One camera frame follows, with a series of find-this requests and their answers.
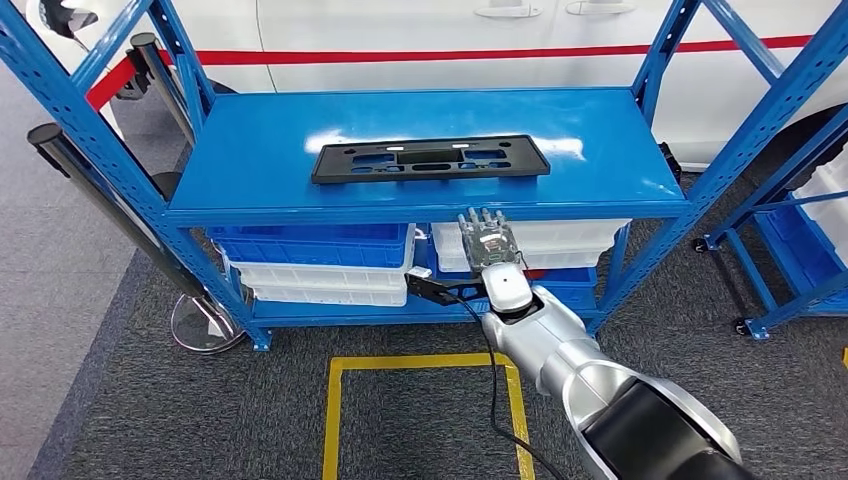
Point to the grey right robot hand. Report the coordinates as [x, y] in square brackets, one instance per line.
[493, 248]

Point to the black plastic frame part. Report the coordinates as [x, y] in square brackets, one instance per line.
[528, 162]

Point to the blue metal shelf rack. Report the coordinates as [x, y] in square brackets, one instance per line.
[397, 116]

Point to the red item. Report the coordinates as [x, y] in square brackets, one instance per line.
[535, 273]

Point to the white plastic bin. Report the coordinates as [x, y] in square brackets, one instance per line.
[563, 235]
[831, 222]
[318, 275]
[331, 296]
[570, 260]

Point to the blue plastic bin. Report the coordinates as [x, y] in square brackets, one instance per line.
[802, 255]
[311, 252]
[570, 291]

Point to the yellow floor tape square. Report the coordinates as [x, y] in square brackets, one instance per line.
[397, 362]

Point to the red barrier belt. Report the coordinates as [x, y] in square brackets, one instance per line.
[108, 83]
[430, 54]

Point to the white car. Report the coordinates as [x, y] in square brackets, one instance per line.
[397, 23]

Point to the blue wheeled metal rack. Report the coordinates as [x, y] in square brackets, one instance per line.
[752, 278]

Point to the black camera bracket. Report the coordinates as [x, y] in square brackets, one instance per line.
[437, 289]

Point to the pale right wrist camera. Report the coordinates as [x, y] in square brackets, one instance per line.
[419, 273]

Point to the black stanchion post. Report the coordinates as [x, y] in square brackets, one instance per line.
[160, 79]
[202, 324]

